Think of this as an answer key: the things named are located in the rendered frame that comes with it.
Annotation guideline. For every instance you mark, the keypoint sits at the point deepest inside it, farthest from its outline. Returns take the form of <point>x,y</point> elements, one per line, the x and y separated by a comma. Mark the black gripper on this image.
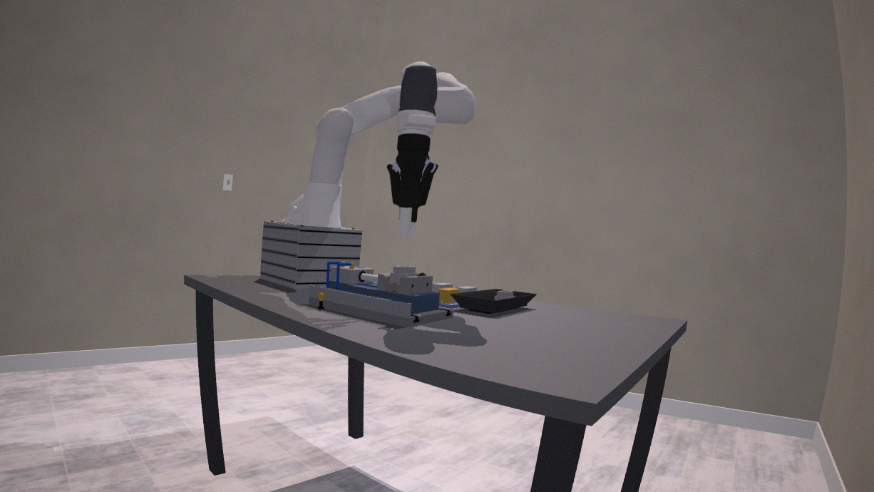
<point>413,155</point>

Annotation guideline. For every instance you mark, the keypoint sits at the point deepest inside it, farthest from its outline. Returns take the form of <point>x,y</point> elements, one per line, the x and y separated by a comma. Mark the orange-yellow rectangular block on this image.
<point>445,294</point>

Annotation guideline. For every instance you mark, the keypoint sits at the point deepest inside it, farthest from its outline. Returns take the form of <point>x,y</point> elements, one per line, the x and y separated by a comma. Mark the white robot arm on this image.
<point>319,206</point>

